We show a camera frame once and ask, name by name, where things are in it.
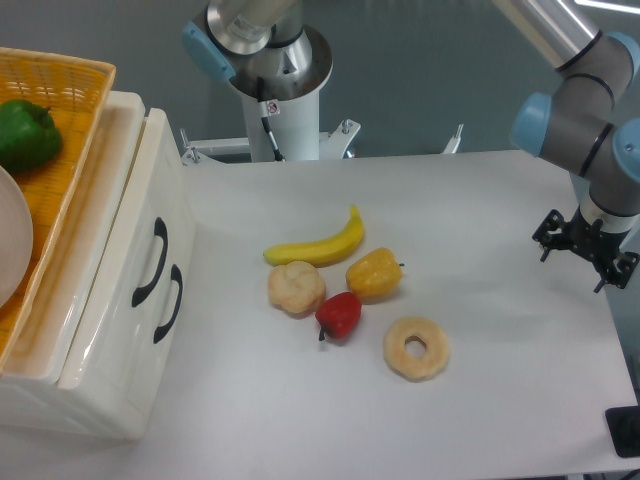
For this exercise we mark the beige plate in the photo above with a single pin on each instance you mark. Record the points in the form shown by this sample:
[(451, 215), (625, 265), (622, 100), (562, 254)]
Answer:
[(16, 236)]

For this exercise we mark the yellow bell pepper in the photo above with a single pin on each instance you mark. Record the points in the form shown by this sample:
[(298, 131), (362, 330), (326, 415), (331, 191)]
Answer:
[(376, 274)]

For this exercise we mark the plain donut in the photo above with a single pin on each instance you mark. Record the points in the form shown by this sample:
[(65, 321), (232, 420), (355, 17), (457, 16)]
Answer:
[(416, 348)]

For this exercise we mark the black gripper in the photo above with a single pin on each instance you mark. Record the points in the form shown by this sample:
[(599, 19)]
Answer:
[(590, 240)]

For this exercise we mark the yellow banana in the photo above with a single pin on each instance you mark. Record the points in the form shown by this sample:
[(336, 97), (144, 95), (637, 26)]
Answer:
[(322, 252)]

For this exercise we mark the cream puff pastry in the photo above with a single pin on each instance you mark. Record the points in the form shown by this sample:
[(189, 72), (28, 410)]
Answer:
[(296, 287)]

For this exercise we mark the white drawer cabinet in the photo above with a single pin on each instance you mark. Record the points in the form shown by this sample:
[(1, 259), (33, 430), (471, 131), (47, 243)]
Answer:
[(29, 381)]

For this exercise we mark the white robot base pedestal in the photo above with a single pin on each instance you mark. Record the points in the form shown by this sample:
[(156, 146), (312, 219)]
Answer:
[(277, 65)]

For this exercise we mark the orange woven basket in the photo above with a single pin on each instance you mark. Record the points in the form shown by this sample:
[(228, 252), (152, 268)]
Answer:
[(73, 91)]

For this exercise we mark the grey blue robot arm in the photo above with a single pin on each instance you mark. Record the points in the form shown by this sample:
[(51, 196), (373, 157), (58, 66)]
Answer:
[(571, 129)]

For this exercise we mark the red bell pepper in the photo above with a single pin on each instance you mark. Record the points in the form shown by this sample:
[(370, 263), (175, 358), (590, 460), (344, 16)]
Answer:
[(338, 316)]

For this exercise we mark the black device at table edge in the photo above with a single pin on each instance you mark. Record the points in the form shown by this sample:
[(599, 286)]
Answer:
[(623, 424)]

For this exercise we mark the green bell pepper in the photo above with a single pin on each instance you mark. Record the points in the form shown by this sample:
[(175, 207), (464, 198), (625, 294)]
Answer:
[(29, 136)]

